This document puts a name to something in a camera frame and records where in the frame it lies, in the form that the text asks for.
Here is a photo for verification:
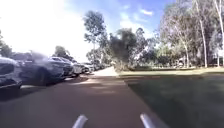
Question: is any dark bushy tree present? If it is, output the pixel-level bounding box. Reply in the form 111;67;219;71
109;28;138;73

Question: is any tan paved path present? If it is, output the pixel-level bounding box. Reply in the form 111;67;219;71
0;66;169;128

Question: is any tall leafy tree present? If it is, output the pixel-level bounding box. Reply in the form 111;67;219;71
82;9;109;67

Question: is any row of parked cars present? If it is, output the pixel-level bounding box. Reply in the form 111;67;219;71
0;51;111;92

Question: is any row of trees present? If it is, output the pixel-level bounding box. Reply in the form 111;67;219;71
136;0;224;70

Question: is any green grass lawn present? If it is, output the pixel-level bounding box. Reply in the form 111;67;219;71
118;67;224;128

